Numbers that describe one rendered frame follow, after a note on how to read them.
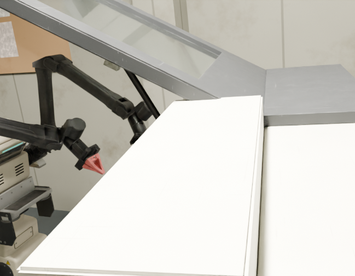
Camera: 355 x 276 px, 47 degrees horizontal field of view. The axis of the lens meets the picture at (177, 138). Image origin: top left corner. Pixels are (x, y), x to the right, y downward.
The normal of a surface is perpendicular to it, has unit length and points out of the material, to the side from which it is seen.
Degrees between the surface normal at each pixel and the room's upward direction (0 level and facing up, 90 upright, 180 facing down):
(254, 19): 90
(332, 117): 90
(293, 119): 90
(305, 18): 90
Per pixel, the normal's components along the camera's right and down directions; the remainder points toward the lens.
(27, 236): 0.93, 0.15
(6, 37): -0.37, 0.32
